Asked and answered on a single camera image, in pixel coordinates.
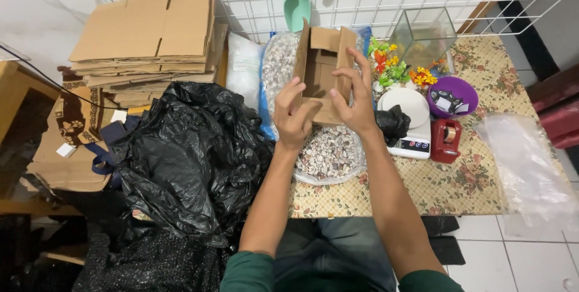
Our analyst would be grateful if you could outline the person's right hand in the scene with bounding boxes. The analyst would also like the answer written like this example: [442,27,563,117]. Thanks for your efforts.
[329,47,378,137]

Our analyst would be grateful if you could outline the person's left hand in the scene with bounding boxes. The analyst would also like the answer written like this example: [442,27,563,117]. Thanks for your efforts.
[273,76,323,151]

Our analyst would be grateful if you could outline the small brown cardboard box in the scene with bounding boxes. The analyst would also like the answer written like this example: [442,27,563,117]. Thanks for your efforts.
[292,17,358,127]

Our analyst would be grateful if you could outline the small black plastic bag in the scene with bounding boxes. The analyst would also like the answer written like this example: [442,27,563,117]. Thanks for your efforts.
[374,105,411,148]

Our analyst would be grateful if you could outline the clear bag of pebbles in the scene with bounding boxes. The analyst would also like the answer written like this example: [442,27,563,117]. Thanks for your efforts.
[259,31,368,186]

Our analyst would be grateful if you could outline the colourful artificial flowers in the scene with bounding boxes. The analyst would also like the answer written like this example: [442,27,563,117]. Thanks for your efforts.
[367,36,446,94]

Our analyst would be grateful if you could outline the white digital kitchen scale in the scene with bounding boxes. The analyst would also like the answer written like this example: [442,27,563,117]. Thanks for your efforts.
[377,87,432,160]

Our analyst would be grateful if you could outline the white filled plastic bag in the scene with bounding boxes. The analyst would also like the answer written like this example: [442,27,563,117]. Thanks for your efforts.
[226,32,265,113]

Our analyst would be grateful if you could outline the red tape dispenser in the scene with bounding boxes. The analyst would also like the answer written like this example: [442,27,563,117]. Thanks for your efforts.
[430,119,463,164]

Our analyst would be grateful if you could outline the glass aquarium tank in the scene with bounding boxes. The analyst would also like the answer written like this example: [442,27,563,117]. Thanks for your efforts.
[388,7,458,75]

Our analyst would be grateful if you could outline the purple plastic bowl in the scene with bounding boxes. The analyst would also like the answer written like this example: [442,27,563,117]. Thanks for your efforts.
[426,76,479,119]

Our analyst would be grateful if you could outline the large black plastic bag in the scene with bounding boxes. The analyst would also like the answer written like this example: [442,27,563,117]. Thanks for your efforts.
[110,81,276,248]

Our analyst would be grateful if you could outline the floral tablecloth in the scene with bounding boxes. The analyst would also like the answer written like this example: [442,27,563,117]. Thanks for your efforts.
[133,35,568,219]

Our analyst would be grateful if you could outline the person's blue jeans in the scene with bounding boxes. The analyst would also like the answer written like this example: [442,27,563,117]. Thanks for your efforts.
[273,217,397,292]

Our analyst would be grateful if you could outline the stack of flat cardboard boxes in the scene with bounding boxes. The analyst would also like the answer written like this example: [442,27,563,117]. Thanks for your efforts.
[68,0,229,108]

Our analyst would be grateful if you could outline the clear plastic bag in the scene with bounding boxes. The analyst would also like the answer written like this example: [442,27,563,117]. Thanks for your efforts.
[473,112,579,240]

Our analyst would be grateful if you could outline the dark blue bag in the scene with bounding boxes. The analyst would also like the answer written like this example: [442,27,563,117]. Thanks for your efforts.
[84,115,143,176]

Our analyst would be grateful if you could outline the black glitter fabric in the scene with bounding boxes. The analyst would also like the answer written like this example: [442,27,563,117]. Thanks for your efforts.
[71,226,233,292]

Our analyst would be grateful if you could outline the brown patterned cloth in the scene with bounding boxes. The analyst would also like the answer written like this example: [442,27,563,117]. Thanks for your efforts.
[54,66,119,146]

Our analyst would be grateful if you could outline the wooden shelf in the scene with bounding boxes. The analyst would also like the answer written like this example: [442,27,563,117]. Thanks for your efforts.
[0,60,114,265]

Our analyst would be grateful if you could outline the black cable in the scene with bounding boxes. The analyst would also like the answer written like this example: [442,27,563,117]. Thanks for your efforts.
[0,44,128,111]

